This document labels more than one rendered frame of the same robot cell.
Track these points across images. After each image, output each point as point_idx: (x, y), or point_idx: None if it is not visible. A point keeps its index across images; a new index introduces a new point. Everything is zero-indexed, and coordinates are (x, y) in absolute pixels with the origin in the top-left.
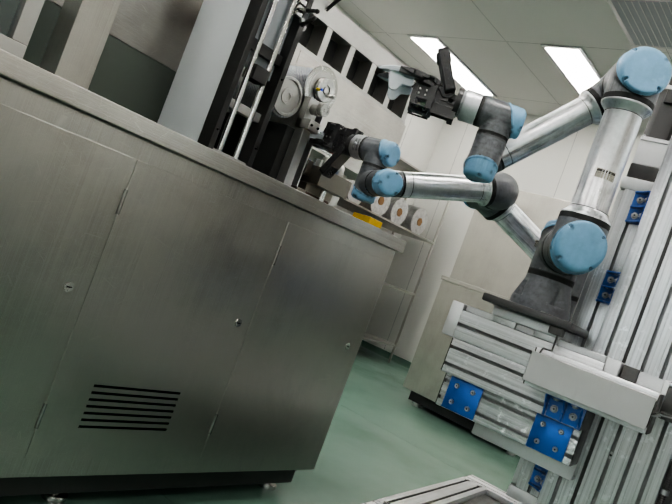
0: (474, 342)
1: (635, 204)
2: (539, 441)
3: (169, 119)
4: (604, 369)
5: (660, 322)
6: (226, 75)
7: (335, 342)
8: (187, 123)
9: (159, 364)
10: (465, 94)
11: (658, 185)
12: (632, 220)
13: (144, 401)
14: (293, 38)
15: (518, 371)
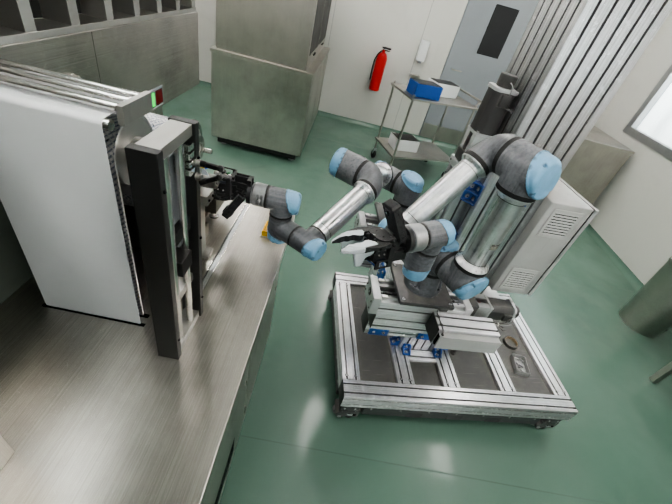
0: (390, 314)
1: (468, 188)
2: (423, 336)
3: (59, 288)
4: (464, 314)
5: None
6: (157, 299)
7: (272, 297)
8: (97, 296)
9: (226, 458)
10: (416, 241)
11: (490, 185)
12: (467, 202)
13: (225, 470)
14: (195, 196)
15: (417, 321)
